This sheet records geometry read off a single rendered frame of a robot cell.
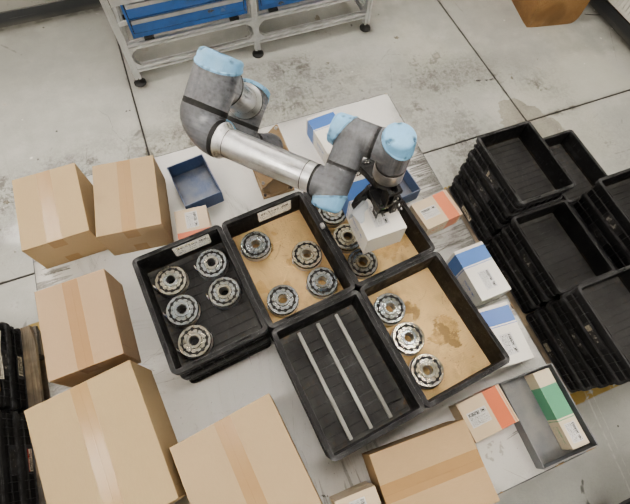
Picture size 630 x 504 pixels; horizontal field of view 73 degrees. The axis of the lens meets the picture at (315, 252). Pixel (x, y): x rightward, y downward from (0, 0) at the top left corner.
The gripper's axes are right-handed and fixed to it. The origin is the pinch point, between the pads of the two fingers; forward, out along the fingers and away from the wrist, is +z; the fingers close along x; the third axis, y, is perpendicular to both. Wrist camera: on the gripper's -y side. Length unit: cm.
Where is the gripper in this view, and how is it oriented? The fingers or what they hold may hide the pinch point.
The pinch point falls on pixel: (371, 209)
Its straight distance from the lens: 124.4
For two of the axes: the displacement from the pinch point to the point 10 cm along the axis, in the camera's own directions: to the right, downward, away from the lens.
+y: 3.6, 8.6, -3.7
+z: -0.3, 4.1, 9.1
